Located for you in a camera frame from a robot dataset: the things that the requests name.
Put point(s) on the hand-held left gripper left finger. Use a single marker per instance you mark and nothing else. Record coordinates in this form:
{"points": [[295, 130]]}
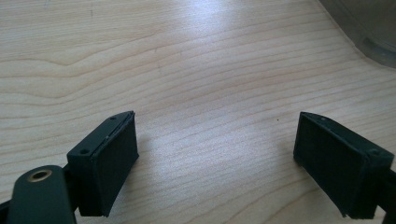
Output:
{"points": [[109, 168]]}

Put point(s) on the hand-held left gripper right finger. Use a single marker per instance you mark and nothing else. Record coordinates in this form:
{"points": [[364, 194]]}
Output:
{"points": [[339, 165]]}

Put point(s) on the clear plastic storage box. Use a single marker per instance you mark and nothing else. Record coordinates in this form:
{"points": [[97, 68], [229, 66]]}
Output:
{"points": [[373, 31]]}

